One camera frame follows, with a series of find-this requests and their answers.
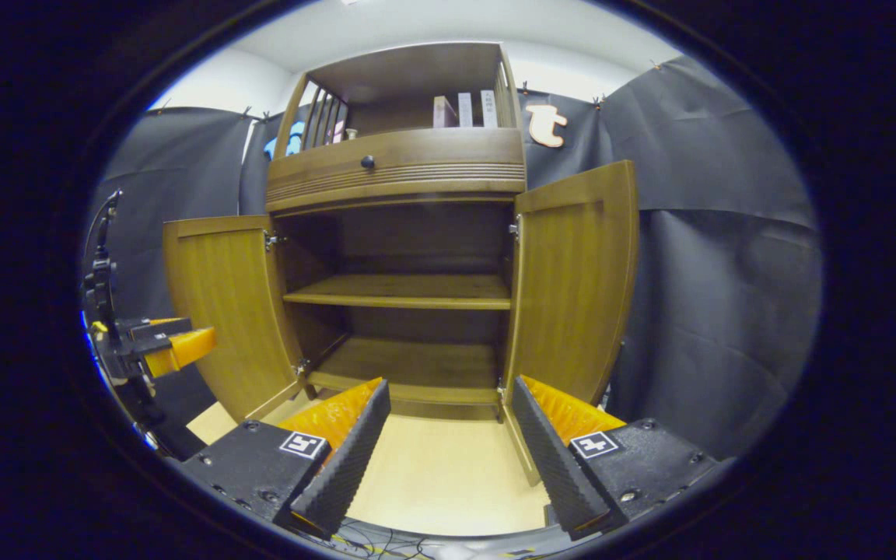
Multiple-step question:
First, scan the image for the wooden double-door shoe cabinet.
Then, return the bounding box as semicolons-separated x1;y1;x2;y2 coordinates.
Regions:
265;41;528;425

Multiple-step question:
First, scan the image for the wooden cabinet door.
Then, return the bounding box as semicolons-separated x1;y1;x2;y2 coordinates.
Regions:
497;159;641;487
163;215;310;423

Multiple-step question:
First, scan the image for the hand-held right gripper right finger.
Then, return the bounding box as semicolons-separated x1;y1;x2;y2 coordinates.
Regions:
510;375;721;542

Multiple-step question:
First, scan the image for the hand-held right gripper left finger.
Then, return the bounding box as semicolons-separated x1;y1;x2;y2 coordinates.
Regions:
180;378;392;541

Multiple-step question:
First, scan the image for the black backdrop cloth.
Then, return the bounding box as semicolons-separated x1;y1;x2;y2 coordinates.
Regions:
86;54;826;460

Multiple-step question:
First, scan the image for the wooden inner cabinet shelf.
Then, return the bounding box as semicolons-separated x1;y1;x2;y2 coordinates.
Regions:
283;273;513;311

